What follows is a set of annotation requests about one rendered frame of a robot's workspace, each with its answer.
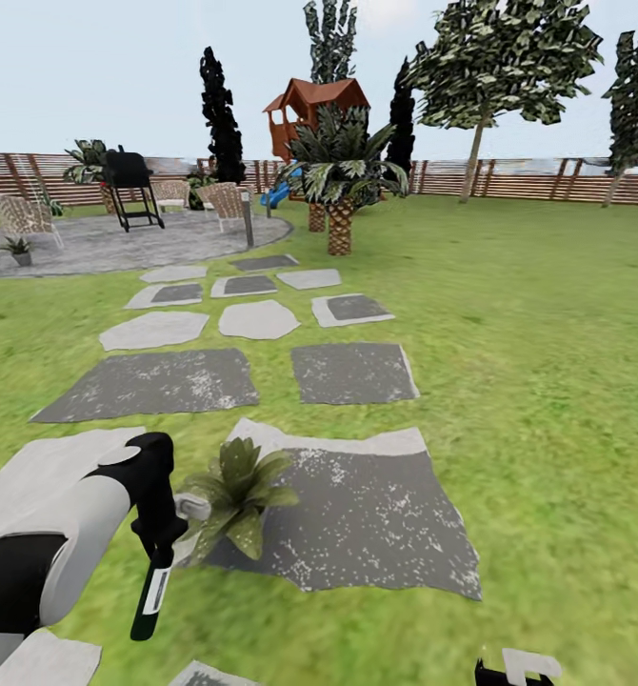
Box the insectifuge atomizer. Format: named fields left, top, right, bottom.
left=130, top=549, right=172, bottom=641

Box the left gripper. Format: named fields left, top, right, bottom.
left=130, top=489, right=189, bottom=566

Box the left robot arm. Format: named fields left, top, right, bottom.
left=0, top=432, right=211, bottom=665

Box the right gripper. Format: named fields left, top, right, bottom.
left=474, top=658, right=554, bottom=686

